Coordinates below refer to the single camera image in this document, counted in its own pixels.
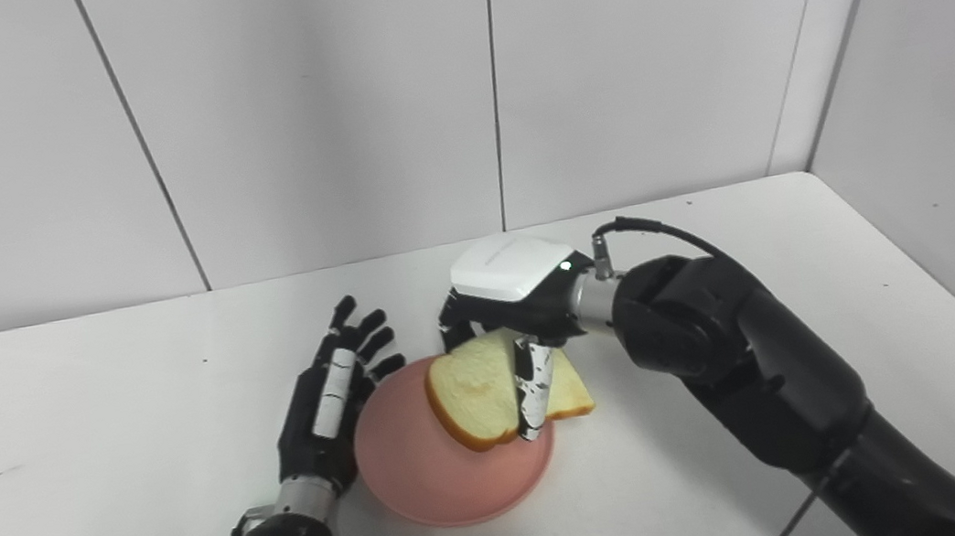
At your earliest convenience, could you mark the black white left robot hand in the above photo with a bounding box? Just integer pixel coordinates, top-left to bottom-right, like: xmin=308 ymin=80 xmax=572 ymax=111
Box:
xmin=257 ymin=290 xmax=422 ymax=505

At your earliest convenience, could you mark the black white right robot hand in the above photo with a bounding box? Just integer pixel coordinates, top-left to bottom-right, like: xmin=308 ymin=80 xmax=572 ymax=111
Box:
xmin=426 ymin=223 xmax=615 ymax=452

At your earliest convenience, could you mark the slice of white bread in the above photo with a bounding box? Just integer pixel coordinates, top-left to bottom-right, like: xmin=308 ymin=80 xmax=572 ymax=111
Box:
xmin=420 ymin=318 xmax=600 ymax=459

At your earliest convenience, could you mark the pink round plate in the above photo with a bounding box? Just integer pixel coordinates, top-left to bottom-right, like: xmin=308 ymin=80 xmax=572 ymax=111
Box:
xmin=343 ymin=339 xmax=566 ymax=536

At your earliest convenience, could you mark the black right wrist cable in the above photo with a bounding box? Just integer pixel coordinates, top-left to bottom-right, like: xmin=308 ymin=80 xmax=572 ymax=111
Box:
xmin=587 ymin=204 xmax=723 ymax=283

